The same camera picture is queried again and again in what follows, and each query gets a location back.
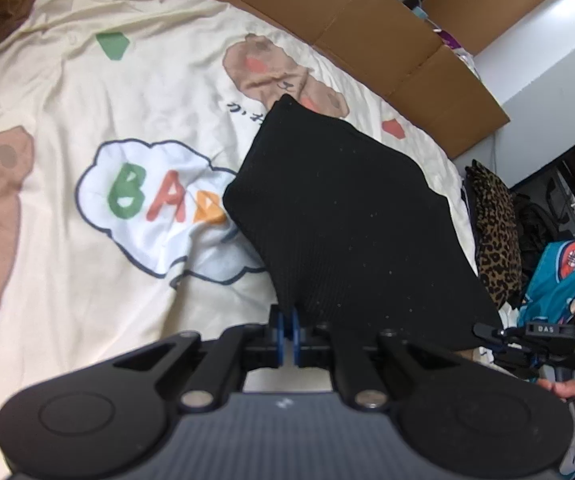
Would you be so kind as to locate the flattened cardboard sheet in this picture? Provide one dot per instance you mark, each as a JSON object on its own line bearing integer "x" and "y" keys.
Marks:
{"x": 385, "y": 46}

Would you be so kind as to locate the black shorts with patterned sides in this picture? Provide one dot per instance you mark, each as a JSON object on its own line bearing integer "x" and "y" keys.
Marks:
{"x": 352, "y": 235}

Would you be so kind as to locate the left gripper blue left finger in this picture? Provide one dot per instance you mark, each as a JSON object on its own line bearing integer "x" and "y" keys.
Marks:
{"x": 222, "y": 364}

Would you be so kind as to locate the leopard print cloth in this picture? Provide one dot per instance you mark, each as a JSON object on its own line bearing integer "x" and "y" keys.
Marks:
{"x": 497, "y": 238}

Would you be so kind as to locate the cream cartoon print bedsheet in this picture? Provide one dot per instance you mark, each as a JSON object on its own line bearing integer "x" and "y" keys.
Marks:
{"x": 121, "y": 124}

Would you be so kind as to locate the teal printed garment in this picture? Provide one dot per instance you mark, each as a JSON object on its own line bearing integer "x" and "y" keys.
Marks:
{"x": 550, "y": 295}

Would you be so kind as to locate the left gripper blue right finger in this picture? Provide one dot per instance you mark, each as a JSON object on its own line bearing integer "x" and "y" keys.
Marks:
{"x": 341, "y": 354}

